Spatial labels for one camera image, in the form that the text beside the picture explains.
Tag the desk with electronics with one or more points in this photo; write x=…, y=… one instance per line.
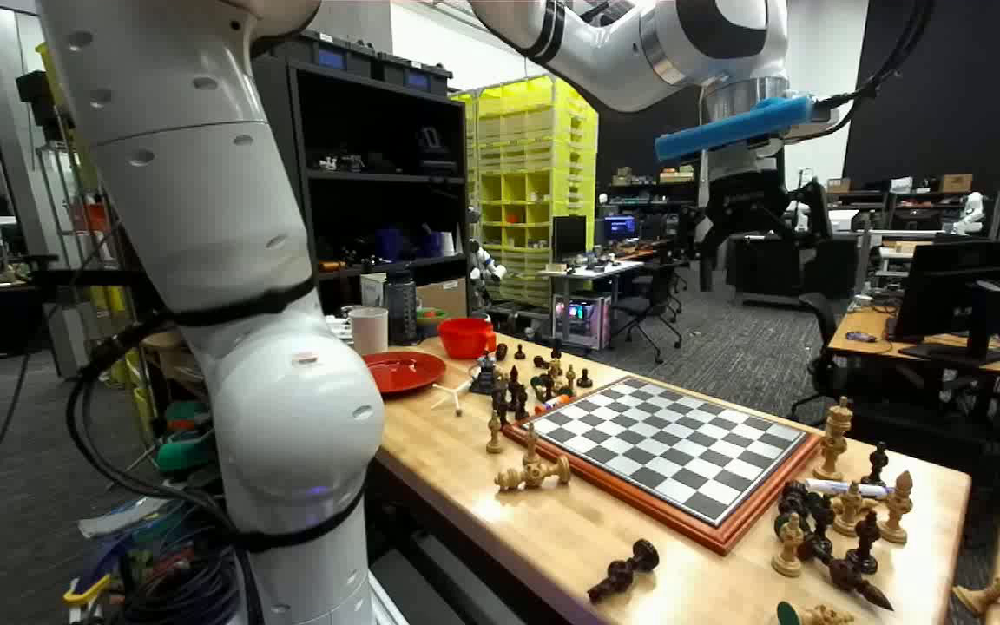
x=592, y=281

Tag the checkered chessboard with red frame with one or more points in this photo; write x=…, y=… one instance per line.
x=676, y=451

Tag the red plastic bowl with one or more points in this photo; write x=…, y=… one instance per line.
x=466, y=338

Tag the black shelving unit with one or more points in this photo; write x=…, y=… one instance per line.
x=372, y=176

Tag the light wooden pawn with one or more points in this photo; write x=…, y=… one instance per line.
x=790, y=545
x=529, y=437
x=496, y=435

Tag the red plate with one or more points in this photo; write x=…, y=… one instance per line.
x=403, y=371

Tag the green topped chess piece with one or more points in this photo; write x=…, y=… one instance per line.
x=786, y=613

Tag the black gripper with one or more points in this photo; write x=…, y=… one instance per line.
x=747, y=201

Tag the tall light wooden chess piece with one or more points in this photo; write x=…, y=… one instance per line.
x=836, y=435

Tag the yellow bin rack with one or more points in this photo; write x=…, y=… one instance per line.
x=529, y=186

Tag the dark chess piece lying down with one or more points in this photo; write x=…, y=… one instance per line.
x=622, y=569
x=860, y=581

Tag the small white stick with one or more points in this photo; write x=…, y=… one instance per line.
x=871, y=487

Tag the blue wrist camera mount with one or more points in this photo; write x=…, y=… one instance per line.
x=730, y=127

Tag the green item under table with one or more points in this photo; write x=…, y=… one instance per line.
x=181, y=451

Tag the dark grey bottle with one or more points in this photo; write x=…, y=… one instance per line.
x=402, y=306

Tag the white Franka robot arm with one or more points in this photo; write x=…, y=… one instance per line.
x=235, y=176

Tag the white cup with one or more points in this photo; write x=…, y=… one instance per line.
x=370, y=327

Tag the dark wooden chess piece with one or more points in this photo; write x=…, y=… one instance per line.
x=506, y=399
x=541, y=385
x=518, y=348
x=867, y=539
x=877, y=461
x=806, y=509

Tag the wooden office desk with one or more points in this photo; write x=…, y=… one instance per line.
x=918, y=348

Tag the cardboard box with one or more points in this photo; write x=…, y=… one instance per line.
x=444, y=298

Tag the black office chair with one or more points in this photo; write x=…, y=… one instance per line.
x=650, y=306
x=823, y=348

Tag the black computer monitor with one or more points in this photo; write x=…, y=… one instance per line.
x=952, y=289

